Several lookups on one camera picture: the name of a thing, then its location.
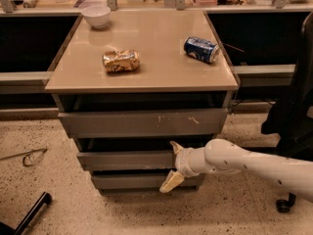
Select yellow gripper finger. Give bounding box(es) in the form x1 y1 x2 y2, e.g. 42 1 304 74
170 141 183 155
159 170 185 193

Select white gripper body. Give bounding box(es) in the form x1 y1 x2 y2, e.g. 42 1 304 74
174 148 199 177

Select grey drawer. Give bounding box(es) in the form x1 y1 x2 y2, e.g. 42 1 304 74
59 109 228 138
77 150 176 171
90 170 206 191

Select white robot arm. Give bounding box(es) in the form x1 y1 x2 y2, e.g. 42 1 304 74
159 139 313 202

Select grey top drawer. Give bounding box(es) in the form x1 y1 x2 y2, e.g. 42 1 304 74
59 109 228 138

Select grey bottom drawer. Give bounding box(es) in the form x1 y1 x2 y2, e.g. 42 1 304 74
90 170 206 191

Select grey drawer cabinet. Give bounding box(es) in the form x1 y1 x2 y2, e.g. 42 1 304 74
46 9 239 195

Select blue soda can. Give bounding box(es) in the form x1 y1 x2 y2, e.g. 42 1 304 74
184 36 219 64

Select crushed gold can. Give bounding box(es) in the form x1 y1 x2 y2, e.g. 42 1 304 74
103 50 140 73

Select black office chair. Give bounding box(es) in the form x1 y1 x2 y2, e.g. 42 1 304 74
261 16 313 212

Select black chair leg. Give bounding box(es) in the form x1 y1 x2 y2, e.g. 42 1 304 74
0 192 52 235

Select white bowl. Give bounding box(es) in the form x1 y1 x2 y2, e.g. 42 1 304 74
81 5 111 28

